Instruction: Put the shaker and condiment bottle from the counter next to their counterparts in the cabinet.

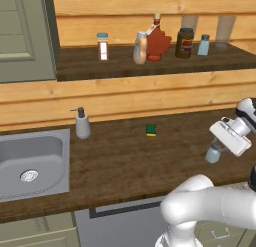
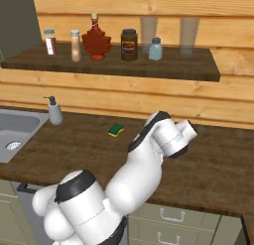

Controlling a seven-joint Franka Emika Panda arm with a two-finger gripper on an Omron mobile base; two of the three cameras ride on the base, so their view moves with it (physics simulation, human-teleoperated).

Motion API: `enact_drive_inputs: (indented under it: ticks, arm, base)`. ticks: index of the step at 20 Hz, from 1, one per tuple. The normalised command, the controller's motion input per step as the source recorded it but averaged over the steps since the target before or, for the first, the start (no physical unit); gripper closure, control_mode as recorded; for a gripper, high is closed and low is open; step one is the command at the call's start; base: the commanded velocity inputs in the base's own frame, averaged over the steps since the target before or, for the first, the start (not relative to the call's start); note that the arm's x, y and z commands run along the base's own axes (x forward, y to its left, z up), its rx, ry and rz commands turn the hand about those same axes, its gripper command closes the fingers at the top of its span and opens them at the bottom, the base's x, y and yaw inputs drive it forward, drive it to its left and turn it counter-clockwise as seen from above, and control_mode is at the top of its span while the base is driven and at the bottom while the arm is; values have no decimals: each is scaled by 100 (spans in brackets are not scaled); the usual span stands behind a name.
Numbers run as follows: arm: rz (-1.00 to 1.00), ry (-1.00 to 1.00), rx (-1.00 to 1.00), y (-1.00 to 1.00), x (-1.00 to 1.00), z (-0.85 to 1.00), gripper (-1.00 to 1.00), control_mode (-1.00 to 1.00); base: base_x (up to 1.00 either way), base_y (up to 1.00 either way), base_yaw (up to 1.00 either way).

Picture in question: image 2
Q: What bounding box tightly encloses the grey dishwasher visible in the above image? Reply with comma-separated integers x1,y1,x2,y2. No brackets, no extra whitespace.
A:
10,181,54,245

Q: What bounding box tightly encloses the dark brown condiment jar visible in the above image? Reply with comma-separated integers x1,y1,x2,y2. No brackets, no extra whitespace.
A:
120,28,139,61

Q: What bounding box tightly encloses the blue-lidded spice shaker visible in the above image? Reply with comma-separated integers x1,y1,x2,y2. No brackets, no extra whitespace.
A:
43,29,58,56

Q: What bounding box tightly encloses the black dishwasher handle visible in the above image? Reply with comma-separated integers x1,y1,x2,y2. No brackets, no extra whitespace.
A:
16,183,38,194

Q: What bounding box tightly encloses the green and yellow sponge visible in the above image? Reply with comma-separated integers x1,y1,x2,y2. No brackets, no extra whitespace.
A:
107,123,126,138

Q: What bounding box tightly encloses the small pale blue bottle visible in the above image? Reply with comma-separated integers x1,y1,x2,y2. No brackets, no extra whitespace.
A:
148,37,164,61

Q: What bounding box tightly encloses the pale green drawer front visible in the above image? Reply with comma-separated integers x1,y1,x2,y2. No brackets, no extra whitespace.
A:
128,202,222,230
127,216,216,245

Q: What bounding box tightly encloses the dark wooden shelf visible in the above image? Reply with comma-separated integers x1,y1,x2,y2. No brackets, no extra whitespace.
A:
0,42,221,83

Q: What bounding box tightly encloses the grey steel sink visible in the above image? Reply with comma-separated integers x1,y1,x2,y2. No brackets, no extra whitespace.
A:
0,108,50,164

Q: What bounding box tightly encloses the white drawer handle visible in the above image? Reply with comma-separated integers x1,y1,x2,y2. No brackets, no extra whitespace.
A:
156,232,182,245
159,207,187,222

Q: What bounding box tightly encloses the grey soap dispenser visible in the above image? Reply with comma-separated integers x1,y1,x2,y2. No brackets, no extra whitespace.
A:
43,95,64,126

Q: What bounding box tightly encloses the red maple leaf syrup bottle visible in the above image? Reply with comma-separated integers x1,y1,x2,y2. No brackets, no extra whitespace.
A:
81,12,112,61

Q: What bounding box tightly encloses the clear drinking glass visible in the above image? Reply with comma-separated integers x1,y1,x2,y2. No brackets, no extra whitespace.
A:
140,16,159,55
179,17,200,55

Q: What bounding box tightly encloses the pale green cupboard door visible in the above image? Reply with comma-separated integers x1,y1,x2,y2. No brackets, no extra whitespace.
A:
211,214,248,245
0,179,38,245

